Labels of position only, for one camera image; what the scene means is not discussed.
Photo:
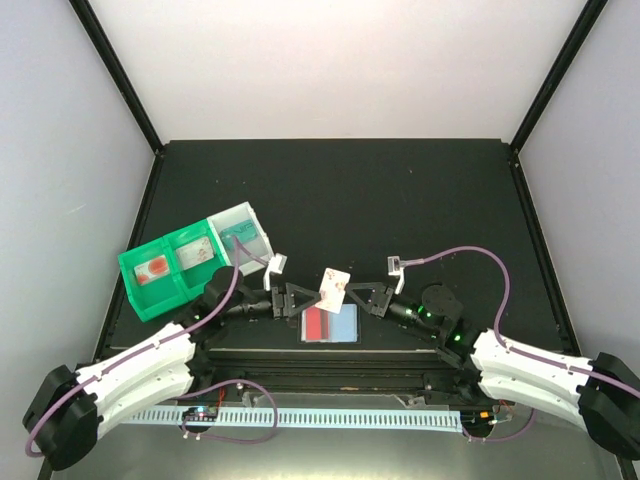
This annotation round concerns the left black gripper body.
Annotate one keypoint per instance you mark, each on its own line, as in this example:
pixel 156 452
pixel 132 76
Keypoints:
pixel 277 311

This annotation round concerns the right black frame post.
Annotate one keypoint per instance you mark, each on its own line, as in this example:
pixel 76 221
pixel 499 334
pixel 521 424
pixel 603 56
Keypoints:
pixel 568 52

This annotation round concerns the white floral card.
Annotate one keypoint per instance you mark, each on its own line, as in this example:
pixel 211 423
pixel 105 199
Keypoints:
pixel 332 290
pixel 195 253

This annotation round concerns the left black frame post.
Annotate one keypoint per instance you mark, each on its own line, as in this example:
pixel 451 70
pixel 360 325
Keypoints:
pixel 103 46

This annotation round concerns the clear white bin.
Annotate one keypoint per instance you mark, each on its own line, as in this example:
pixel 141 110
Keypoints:
pixel 260 248

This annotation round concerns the white slotted cable duct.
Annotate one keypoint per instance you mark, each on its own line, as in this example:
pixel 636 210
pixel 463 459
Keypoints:
pixel 307 418

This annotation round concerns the teal VIP card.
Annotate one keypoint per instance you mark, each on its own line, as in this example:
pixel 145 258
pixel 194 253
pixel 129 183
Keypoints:
pixel 243 232

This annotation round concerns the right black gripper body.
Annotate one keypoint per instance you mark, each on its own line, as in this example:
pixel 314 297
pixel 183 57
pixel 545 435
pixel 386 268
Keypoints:
pixel 381 309

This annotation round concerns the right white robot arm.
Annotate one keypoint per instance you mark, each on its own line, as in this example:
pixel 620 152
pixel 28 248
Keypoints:
pixel 600 395

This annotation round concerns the red circle card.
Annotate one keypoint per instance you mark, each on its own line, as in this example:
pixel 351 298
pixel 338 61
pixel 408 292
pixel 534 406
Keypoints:
pixel 152 270

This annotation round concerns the small circuit board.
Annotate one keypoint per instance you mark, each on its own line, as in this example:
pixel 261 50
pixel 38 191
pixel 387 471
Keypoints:
pixel 200 414

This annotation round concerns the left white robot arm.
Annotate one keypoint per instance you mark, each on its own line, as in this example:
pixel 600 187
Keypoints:
pixel 73 409

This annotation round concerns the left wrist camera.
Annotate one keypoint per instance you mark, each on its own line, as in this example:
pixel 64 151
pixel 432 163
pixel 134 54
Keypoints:
pixel 275 266

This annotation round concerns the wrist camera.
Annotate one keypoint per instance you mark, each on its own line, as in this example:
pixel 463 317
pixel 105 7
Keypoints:
pixel 275 266
pixel 396 267

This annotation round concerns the black aluminium rail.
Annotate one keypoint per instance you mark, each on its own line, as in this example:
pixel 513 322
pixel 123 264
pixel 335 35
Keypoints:
pixel 349 371

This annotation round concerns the white floral card in bin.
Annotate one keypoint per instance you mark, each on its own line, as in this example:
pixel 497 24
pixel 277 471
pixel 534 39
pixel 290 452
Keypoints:
pixel 195 253

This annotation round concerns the green divided bin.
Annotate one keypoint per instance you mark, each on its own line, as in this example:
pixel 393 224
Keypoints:
pixel 179 286

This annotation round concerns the black frame post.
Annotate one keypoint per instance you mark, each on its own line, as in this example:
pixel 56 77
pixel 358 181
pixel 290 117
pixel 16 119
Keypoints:
pixel 103 46
pixel 568 52

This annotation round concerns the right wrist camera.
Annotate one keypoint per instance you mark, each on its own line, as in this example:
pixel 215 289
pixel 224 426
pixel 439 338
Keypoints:
pixel 396 267

